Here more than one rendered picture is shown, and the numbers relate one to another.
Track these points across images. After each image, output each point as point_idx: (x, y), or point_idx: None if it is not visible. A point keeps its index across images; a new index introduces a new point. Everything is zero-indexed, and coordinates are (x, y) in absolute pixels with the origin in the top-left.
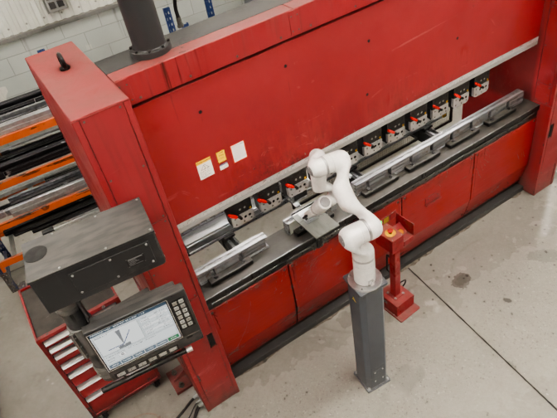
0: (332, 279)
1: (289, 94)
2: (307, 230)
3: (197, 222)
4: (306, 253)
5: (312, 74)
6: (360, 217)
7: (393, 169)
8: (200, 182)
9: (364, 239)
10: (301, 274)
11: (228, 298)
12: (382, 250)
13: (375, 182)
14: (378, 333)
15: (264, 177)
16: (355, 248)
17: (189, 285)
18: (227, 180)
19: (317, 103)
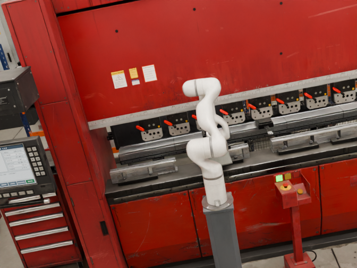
0: (237, 224)
1: (198, 35)
2: None
3: (110, 124)
4: None
5: (220, 22)
6: (211, 135)
7: (316, 137)
8: (114, 90)
9: (204, 151)
10: (202, 206)
11: (129, 200)
12: None
13: (294, 145)
14: (230, 266)
15: (173, 103)
16: (196, 158)
17: (85, 167)
18: (138, 95)
19: (227, 49)
